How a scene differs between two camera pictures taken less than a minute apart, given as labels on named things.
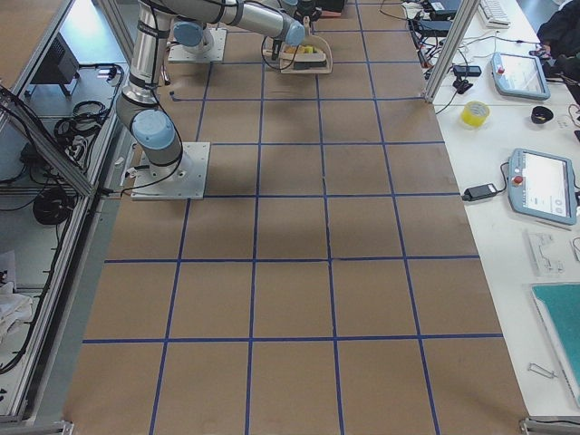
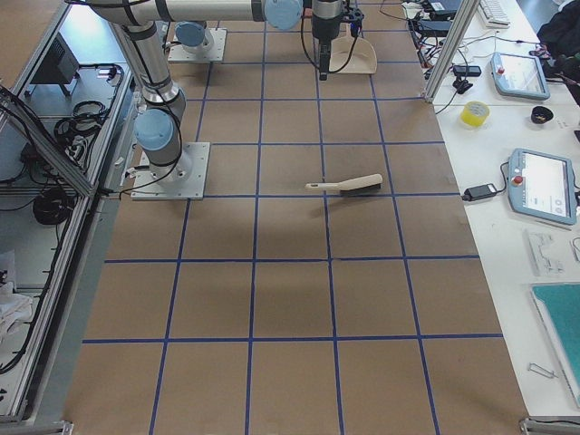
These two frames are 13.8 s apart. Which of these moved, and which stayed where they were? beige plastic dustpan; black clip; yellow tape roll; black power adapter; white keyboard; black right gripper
Moved: beige plastic dustpan; black right gripper
Stayed: white keyboard; yellow tape roll; black clip; black power adapter
